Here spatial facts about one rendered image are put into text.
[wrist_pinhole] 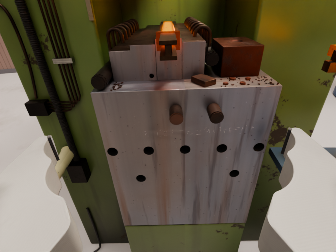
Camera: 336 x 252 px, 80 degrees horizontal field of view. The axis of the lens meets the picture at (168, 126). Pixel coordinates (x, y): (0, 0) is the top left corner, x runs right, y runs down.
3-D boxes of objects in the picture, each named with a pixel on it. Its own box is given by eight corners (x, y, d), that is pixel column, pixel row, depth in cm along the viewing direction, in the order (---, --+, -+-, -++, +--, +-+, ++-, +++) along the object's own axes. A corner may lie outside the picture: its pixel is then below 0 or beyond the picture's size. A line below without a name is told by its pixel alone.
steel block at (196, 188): (246, 223, 62) (283, 85, 39) (124, 226, 63) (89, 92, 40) (212, 127, 110) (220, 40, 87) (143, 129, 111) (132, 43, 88)
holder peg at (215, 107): (223, 124, 39) (225, 111, 38) (209, 124, 39) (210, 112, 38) (219, 114, 43) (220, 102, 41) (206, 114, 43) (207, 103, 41)
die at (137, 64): (204, 78, 45) (206, 37, 40) (114, 82, 45) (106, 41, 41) (188, 44, 80) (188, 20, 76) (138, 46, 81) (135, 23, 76)
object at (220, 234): (228, 289, 87) (246, 223, 63) (140, 290, 88) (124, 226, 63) (207, 187, 135) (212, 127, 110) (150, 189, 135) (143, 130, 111)
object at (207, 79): (216, 84, 41) (216, 78, 41) (204, 87, 40) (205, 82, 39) (202, 79, 44) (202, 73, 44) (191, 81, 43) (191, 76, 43)
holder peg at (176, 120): (183, 125, 39) (183, 113, 38) (169, 126, 39) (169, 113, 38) (182, 115, 43) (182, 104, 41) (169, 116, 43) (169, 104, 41)
